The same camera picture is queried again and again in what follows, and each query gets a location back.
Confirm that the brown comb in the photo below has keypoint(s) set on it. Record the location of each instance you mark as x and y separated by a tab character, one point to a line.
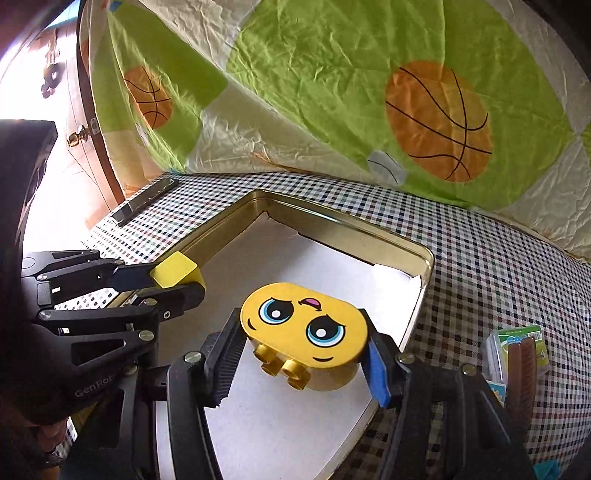
521	374

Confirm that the gold metal tray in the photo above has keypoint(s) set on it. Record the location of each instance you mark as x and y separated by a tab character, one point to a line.
351	221

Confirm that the white paper tray liner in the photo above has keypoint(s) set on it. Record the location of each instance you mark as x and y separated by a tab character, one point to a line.
286	258

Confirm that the brass door knob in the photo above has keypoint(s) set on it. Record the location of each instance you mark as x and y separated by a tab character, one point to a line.
76	136

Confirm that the green packet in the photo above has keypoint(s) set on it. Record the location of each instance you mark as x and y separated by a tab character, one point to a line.
498	350

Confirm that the wooden door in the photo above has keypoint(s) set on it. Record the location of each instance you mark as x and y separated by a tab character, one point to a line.
87	152

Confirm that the yellow face toy block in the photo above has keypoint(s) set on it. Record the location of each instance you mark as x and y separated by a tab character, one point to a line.
300	327

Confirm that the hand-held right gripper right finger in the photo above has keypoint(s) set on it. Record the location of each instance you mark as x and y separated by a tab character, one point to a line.
378	376

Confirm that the checkered tablecloth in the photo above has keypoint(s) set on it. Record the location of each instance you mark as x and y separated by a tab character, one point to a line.
485	277

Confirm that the teal toy block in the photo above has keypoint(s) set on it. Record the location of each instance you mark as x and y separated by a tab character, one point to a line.
550	470

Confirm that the basketball printed bedsheet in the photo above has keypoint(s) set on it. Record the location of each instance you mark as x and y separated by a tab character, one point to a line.
323	78

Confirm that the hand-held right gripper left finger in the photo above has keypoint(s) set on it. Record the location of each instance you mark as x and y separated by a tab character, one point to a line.
225	367

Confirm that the yellow cube block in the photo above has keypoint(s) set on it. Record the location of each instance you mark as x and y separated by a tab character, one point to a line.
178	272

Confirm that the sun printed small box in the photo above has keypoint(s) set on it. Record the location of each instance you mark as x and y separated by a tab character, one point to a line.
497	393

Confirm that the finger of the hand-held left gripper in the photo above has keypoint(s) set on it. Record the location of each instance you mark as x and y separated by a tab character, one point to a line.
180	297
134	276

